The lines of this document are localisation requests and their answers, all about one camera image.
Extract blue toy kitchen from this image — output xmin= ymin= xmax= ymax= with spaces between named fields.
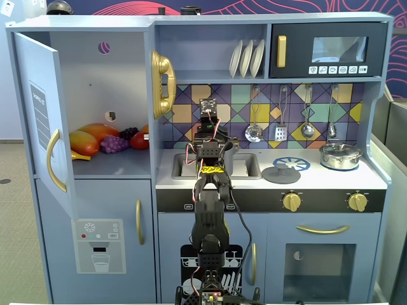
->
xmin=5 ymin=11 xmax=396 ymax=304

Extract thick black cable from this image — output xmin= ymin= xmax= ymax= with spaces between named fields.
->
xmin=228 ymin=186 xmax=256 ymax=302

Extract gray desk divider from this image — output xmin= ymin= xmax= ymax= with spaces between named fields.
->
xmin=369 ymin=83 xmax=407 ymax=305

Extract orange yellow toy mango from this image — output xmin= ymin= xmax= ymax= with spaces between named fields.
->
xmin=69 ymin=130 xmax=101 ymax=157

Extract metal toy skimmer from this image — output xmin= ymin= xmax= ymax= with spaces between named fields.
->
xmin=244 ymin=85 xmax=265 ymax=144

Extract gold stove knob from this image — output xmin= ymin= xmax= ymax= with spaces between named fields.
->
xmin=282 ymin=191 xmax=303 ymax=213
xmin=347 ymin=191 xmax=370 ymax=213

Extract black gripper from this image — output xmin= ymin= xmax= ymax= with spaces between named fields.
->
xmin=198 ymin=97 xmax=221 ymax=128

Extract slotted metal toy spatula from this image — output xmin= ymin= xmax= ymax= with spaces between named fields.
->
xmin=274 ymin=85 xmax=290 ymax=142

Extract gold microwave handle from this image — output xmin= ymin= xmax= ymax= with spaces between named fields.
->
xmin=276 ymin=35 xmax=287 ymax=69

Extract gold dishwasher handle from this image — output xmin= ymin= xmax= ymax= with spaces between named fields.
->
xmin=250 ymin=242 xmax=258 ymax=287

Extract black helmet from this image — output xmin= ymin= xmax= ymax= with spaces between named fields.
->
xmin=46 ymin=0 xmax=74 ymax=16

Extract small metal toy spoon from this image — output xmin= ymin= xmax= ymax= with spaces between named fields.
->
xmin=327 ymin=84 xmax=340 ymax=139

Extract purple toy grapes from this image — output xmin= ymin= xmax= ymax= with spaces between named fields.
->
xmin=99 ymin=135 xmax=130 ymax=154

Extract gray pot lid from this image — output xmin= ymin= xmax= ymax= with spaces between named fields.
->
xmin=261 ymin=158 xmax=301 ymax=185

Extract gold toy telephone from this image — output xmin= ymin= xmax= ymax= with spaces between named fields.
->
xmin=149 ymin=50 xmax=177 ymax=120

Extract gold freezer door handle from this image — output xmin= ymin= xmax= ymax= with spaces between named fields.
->
xmin=135 ymin=198 xmax=146 ymax=246

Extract gold oven handle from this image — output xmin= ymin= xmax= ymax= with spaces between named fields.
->
xmin=296 ymin=224 xmax=351 ymax=236

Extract yellow toy banana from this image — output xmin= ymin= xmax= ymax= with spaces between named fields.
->
xmin=70 ymin=150 xmax=92 ymax=162

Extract white toy plate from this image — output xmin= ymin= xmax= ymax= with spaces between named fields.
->
xmin=249 ymin=38 xmax=266 ymax=79
xmin=239 ymin=39 xmax=254 ymax=79
xmin=228 ymin=39 xmax=244 ymax=79

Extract blue shopping list cabinet door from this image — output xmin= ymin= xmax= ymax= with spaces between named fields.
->
xmin=13 ymin=31 xmax=78 ymax=220

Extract robot controller board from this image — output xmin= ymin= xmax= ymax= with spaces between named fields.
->
xmin=199 ymin=289 xmax=224 ymax=305

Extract white wall outlet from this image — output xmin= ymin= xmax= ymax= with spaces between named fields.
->
xmin=0 ymin=0 xmax=15 ymax=17

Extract orange red toy mango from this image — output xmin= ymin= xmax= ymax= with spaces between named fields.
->
xmin=78 ymin=123 xmax=121 ymax=142

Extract long gold cabinet door handle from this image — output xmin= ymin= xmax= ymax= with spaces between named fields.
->
xmin=46 ymin=128 xmax=68 ymax=193

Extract gray sink basin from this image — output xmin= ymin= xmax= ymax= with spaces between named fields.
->
xmin=170 ymin=152 xmax=263 ymax=181

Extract steel toy pot with lid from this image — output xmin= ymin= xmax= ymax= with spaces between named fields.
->
xmin=318 ymin=142 xmax=364 ymax=170

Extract dark toy microwave door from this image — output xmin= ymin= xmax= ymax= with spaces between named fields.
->
xmin=269 ymin=22 xmax=389 ymax=79

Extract dark toy grapes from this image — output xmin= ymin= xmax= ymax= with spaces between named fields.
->
xmin=118 ymin=126 xmax=140 ymax=141

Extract metal toy ladle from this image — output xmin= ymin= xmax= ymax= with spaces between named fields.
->
xmin=300 ymin=84 xmax=316 ymax=139

